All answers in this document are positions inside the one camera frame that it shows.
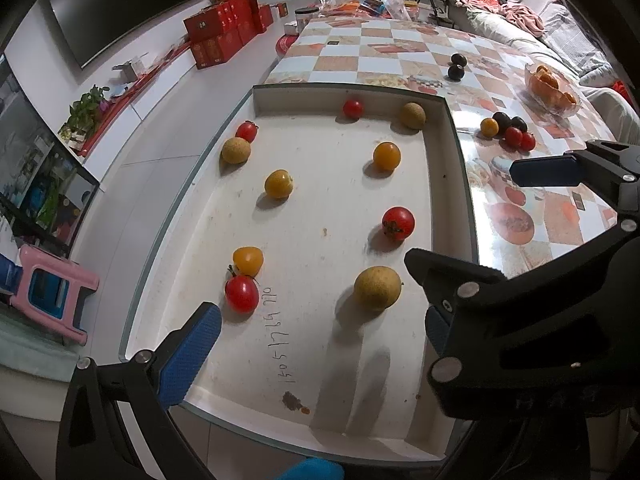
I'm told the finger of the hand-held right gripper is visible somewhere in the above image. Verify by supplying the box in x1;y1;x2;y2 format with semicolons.
510;139;640;213
404;212;640;417

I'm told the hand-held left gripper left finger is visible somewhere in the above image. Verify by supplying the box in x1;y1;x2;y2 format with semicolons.
55;301;223;480

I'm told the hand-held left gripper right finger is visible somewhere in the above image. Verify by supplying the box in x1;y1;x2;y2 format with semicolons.
425;304;452;360

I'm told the brown longan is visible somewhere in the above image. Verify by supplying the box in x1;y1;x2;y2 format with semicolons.
398;102;427;130
353;265;403;311
221;137;251;164

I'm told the white cardboard box lid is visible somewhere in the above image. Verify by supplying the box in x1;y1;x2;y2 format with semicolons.
120;84;481;463

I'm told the clear glass bowl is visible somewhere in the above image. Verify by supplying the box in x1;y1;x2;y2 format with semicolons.
524;62;582;117

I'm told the pile of small oranges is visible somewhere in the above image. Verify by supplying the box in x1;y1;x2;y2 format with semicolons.
531;66;577;112

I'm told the grey pillow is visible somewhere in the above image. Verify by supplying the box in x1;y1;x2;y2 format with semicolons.
540;10;613;73

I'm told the white sofa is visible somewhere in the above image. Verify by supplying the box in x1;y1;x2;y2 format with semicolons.
465;0;640;141

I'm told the pink blanket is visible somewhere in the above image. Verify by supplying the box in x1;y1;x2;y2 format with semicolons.
500;2;546;36

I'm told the blue plastic stool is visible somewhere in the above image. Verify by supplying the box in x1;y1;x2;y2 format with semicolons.
280;456;346;480

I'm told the pink plastic stool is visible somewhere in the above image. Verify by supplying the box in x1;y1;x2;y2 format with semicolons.
10;245;100;346

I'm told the green floor mat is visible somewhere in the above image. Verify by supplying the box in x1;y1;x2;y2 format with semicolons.
0;310;81;386

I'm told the clear plastic snack bag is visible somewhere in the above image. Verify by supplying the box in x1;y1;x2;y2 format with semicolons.
360;0;416;21

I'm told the glass display cabinet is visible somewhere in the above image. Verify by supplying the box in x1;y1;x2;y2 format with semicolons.
0;55;101;256

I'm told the white television cabinet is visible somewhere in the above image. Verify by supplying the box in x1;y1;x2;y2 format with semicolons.
80;35;286;171

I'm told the green potted plant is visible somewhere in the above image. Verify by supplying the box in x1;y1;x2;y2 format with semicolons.
57;85;111;143

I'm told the small white open box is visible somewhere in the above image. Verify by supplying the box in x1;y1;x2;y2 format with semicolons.
111;57;150;82

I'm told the stack of red gift boxes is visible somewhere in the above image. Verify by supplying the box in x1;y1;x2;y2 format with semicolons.
182;0;288;70

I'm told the black flat television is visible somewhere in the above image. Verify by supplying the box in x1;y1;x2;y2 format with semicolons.
47;0;211;70

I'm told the black frame chair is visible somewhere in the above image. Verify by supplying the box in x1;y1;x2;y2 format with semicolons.
425;0;463;28

